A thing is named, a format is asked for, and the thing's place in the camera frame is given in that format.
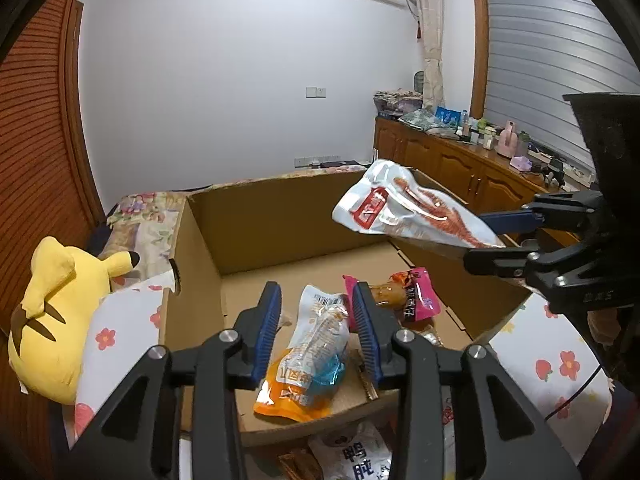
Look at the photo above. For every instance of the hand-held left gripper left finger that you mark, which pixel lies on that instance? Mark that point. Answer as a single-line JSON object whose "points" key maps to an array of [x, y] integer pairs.
{"points": [[265, 332]]}

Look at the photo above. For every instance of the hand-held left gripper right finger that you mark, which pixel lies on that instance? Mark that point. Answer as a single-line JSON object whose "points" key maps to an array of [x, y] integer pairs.
{"points": [[367, 335]]}

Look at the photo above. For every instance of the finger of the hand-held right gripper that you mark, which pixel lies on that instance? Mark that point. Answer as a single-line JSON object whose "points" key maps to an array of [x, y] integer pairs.
{"points": [[510, 221], [500, 261]]}

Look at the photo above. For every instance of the orange and blue snack packet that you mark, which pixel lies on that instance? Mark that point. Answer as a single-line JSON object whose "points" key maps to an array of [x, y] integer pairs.
{"points": [[310, 355]]}

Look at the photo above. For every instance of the pink drumstick packet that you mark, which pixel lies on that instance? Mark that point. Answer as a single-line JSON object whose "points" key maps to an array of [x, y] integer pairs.
{"points": [[412, 295]]}

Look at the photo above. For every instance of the brown cardboard box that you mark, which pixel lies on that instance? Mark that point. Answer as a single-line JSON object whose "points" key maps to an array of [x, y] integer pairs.
{"points": [[280, 230]]}

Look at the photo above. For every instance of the white chicken feet packet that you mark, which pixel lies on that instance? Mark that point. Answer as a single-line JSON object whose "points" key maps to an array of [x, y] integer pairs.
{"points": [[400, 205]]}

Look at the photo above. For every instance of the person's right hand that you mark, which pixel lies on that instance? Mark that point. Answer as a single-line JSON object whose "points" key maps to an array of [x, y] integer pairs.
{"points": [[605, 327]]}

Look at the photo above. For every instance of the purple pouch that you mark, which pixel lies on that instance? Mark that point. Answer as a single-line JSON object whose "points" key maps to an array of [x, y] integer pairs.
{"points": [[521, 163]]}

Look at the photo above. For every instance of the small black tripod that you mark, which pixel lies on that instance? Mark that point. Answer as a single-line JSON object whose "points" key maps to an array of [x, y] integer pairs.
{"points": [[554, 172]]}

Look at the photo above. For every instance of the green bottle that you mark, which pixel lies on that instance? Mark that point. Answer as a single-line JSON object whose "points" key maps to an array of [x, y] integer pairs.
{"points": [[523, 145]]}

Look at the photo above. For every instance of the pink bottle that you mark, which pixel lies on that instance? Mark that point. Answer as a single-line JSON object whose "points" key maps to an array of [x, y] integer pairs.
{"points": [[506, 140]]}

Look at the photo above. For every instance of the long wooden cabinet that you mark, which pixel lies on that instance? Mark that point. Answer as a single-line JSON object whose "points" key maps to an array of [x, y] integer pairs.
{"points": [[450, 160]]}

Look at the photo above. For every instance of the white snack packet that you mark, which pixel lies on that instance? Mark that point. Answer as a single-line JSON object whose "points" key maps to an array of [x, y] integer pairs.
{"points": [[350, 452]]}

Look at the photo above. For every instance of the grey window blind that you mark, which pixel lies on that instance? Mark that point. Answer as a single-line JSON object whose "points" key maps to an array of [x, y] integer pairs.
{"points": [[550, 60]]}

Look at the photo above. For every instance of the blue tissue packet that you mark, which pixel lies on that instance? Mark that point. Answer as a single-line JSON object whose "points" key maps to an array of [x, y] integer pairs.
{"points": [[446, 115]]}

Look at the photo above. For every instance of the strawberry print tablecloth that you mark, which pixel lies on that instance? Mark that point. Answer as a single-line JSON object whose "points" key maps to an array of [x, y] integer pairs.
{"points": [[130, 320]]}

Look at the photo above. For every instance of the clear brown wafer packet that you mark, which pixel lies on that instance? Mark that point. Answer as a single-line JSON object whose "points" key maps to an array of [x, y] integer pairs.
{"points": [[300, 466]]}

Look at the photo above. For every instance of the pile of folded clothes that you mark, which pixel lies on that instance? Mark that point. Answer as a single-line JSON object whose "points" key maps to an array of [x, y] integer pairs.
{"points": [[397, 105]]}

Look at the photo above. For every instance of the small grey fan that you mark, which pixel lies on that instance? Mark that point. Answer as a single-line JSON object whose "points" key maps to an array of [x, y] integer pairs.
{"points": [[421, 85]]}

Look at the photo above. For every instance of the dark blue blanket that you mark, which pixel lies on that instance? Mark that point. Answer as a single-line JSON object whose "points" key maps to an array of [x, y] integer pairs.
{"points": [[100, 237]]}

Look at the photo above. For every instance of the floral beige curtain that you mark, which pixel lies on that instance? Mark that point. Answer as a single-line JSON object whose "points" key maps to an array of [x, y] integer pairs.
{"points": [[430, 35]]}

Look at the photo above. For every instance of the yellow plush toy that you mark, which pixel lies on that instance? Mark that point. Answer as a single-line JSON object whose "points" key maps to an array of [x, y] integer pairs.
{"points": [[55, 310]]}

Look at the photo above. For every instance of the brown louvered wooden wardrobe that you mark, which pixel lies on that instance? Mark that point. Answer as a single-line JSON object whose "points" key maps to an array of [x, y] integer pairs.
{"points": [[40, 135]]}

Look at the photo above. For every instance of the wooden window frame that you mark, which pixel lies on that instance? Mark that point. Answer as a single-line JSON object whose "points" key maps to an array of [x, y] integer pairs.
{"points": [[479, 45]]}

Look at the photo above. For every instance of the white wall socket strip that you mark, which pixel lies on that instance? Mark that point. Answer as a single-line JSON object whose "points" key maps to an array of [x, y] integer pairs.
{"points": [[315, 161]]}

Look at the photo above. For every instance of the white wall switch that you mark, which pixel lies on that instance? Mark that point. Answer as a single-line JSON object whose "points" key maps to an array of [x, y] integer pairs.
{"points": [[316, 92]]}

